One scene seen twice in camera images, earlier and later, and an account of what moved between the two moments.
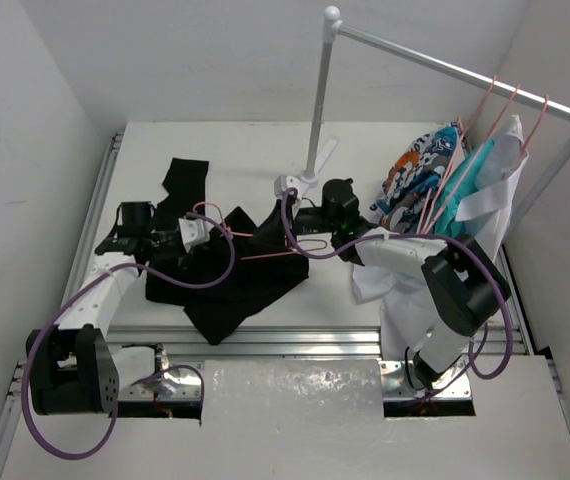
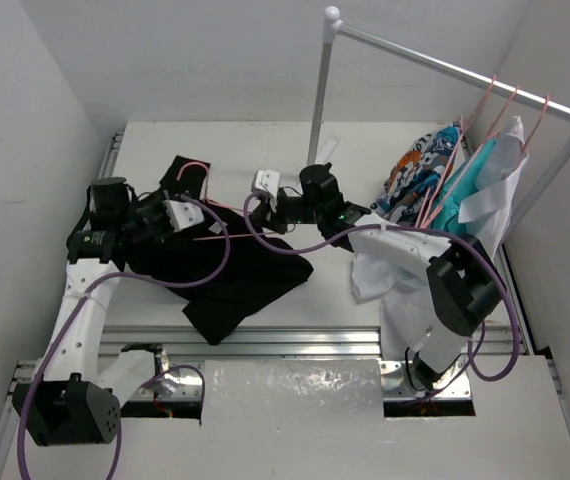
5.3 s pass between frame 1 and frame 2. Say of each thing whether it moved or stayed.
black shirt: moved
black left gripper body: moved
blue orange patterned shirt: stayed
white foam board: stayed
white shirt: stayed
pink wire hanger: moved
